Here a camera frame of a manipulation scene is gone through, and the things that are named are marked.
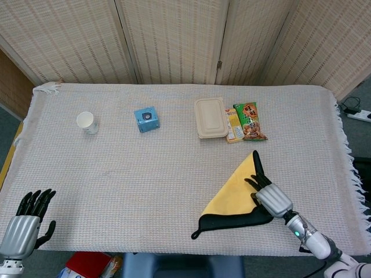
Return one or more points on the small blue cardboard box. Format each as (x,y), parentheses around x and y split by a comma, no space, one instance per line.
(147,119)

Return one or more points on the yellow cloth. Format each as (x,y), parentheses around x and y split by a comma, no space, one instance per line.
(234,194)

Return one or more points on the white paper cup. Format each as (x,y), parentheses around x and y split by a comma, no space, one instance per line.
(87,123)

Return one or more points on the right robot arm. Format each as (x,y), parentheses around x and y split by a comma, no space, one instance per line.
(316,243)

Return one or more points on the beige lidded lunch box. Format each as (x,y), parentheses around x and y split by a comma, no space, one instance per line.
(210,118)

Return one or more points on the yellow snack box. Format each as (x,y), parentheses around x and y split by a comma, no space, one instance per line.
(233,130)

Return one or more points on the green snack bag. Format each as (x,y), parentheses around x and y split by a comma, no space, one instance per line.
(250,121)

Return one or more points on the red package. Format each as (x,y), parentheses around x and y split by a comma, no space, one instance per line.
(87,265)

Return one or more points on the metal screen hinge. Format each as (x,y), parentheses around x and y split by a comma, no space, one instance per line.
(219,64)

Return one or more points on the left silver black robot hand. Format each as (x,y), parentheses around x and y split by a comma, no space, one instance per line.
(21,231)

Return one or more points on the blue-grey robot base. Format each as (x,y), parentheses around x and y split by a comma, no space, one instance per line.
(179,266)

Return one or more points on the brown woven panel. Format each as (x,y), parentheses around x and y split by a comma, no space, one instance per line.
(13,84)

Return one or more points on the white waffle-weave tablecloth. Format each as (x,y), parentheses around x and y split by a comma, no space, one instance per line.
(145,185)

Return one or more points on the white power strip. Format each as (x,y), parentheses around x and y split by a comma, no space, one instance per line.
(360,115)

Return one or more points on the beige woven screen panel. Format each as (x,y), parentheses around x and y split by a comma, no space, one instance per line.
(66,37)
(252,37)
(174,37)
(327,43)

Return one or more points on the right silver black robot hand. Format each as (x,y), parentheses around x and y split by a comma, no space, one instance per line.
(274,199)

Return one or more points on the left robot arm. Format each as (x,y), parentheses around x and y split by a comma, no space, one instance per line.
(11,267)

